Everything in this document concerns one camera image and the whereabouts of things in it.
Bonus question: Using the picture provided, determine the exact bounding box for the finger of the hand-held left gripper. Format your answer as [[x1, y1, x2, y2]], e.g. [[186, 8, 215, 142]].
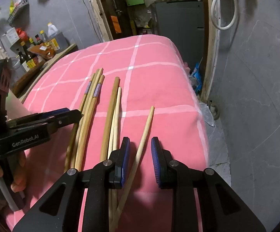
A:
[[8, 108, 70, 126], [14, 109, 82, 136]]

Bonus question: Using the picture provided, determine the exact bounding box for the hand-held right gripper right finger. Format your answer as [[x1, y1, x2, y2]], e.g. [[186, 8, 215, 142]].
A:
[[151, 136, 267, 232]]

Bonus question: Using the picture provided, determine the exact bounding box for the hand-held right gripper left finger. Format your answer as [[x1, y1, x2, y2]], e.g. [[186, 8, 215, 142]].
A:
[[12, 136, 131, 232]]

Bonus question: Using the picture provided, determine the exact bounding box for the brown chopstick purple band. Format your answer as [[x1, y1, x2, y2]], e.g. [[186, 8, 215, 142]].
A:
[[74, 74, 106, 171], [65, 71, 97, 172]]

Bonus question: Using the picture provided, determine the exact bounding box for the thick dark brown chopstick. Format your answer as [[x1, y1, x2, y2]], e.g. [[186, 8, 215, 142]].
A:
[[100, 77, 120, 162]]

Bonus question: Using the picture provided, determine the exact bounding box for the person's left hand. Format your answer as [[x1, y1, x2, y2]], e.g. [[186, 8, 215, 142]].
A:
[[0, 150, 27, 194]]

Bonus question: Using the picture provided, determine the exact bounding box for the orange-brown spice packet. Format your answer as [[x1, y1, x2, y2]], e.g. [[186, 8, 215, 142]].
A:
[[29, 45, 56, 60]]

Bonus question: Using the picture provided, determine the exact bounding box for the clear plastic jar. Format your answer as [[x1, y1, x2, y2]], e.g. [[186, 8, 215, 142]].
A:
[[9, 57, 21, 71]]

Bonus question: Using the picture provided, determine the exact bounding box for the dark bottle white label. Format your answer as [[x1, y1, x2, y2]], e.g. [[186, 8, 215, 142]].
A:
[[17, 51, 26, 66]]

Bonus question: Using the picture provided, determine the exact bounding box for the pink checked blanket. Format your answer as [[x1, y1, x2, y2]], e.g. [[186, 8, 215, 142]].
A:
[[6, 35, 214, 232]]

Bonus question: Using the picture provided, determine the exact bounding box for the clear plastic sheet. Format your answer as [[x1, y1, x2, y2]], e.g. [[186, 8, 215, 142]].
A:
[[198, 101, 215, 127]]

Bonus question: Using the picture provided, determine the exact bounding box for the white drain pipe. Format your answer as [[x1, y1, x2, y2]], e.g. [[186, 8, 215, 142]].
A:
[[209, 100, 221, 120]]

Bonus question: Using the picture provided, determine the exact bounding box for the clear oil jug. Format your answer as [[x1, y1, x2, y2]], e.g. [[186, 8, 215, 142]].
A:
[[48, 22, 59, 39]]

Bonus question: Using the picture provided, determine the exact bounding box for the red plastic bag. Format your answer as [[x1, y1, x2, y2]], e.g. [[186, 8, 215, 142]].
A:
[[15, 27, 27, 40]]

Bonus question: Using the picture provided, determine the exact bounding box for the blue plastic packet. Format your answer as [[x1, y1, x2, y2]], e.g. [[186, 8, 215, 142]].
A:
[[192, 62, 204, 96]]

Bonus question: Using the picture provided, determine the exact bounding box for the grey basket shelf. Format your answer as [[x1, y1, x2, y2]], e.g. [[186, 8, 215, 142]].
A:
[[8, 0, 30, 23]]

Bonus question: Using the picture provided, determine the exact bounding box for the green box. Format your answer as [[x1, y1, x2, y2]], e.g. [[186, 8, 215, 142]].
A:
[[126, 0, 145, 7]]

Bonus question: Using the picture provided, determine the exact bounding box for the grey appliance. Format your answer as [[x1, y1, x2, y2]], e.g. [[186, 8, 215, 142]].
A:
[[156, 1, 205, 68]]

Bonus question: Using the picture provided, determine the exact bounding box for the white wall-mounted box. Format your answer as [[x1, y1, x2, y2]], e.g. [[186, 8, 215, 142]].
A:
[[5, 28, 18, 45]]

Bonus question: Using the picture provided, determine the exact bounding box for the wooden door frame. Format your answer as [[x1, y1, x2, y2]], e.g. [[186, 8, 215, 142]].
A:
[[86, 0, 221, 102]]

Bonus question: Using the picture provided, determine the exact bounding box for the white hose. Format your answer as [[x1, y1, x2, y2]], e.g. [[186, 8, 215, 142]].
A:
[[210, 0, 239, 31]]

